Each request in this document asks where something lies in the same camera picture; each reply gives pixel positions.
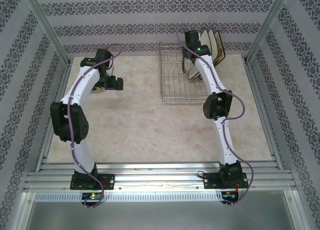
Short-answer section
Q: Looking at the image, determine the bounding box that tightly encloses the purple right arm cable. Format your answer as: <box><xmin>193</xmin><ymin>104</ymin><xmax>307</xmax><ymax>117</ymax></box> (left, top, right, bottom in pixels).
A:
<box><xmin>176</xmin><ymin>27</ymin><xmax>255</xmax><ymax>208</ymax></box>

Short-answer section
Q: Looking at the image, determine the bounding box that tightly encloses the silver wire dish rack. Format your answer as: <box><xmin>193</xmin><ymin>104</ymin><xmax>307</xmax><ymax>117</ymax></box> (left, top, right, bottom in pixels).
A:
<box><xmin>158</xmin><ymin>41</ymin><xmax>218</xmax><ymax>105</ymax></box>

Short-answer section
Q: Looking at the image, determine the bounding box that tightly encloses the grey metal panel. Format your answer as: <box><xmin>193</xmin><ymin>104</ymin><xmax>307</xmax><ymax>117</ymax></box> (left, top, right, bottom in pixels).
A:
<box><xmin>24</xmin><ymin>201</ymin><xmax>298</xmax><ymax>230</ymax></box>

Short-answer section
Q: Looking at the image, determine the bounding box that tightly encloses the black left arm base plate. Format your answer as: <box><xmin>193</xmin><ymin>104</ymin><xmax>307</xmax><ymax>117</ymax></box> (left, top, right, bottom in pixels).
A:
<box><xmin>69</xmin><ymin>173</ymin><xmax>116</xmax><ymax>191</ymax></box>

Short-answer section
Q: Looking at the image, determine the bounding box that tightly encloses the slotted grey cable duct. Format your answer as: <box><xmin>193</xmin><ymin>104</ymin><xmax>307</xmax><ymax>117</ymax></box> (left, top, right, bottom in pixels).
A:
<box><xmin>33</xmin><ymin>192</ymin><xmax>223</xmax><ymax>202</ymax></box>

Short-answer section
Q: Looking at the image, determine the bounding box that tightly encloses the aluminium extrusion frame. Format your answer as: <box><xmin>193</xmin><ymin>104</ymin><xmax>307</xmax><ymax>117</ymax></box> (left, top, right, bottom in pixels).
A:
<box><xmin>0</xmin><ymin>0</ymin><xmax>320</xmax><ymax>230</ymax></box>

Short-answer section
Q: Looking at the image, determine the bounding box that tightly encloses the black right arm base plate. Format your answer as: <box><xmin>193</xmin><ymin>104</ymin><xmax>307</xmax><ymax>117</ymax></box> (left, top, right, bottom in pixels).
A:
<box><xmin>203</xmin><ymin>172</ymin><xmax>250</xmax><ymax>190</ymax></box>

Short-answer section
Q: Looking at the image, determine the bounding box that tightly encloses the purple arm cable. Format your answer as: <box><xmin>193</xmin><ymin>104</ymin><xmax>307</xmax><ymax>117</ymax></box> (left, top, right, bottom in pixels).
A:
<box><xmin>67</xmin><ymin>42</ymin><xmax>124</xmax><ymax>210</ymax></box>
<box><xmin>176</xmin><ymin>27</ymin><xmax>255</xmax><ymax>208</ymax></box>

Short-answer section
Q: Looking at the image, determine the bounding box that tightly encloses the round plate wide green band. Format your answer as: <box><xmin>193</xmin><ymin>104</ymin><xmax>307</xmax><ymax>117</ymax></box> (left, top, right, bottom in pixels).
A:
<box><xmin>91</xmin><ymin>86</ymin><xmax>108</xmax><ymax>95</ymax></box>

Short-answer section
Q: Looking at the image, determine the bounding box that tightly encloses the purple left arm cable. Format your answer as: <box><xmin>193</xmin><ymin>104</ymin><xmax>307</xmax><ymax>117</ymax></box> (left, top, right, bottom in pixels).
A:
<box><xmin>67</xmin><ymin>42</ymin><xmax>124</xmax><ymax>210</ymax></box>

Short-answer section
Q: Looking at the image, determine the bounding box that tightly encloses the small circuit board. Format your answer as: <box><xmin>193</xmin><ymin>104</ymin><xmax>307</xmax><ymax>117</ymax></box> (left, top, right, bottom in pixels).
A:
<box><xmin>81</xmin><ymin>192</ymin><xmax>103</xmax><ymax>201</ymax></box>
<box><xmin>221</xmin><ymin>191</ymin><xmax>238</xmax><ymax>200</ymax></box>

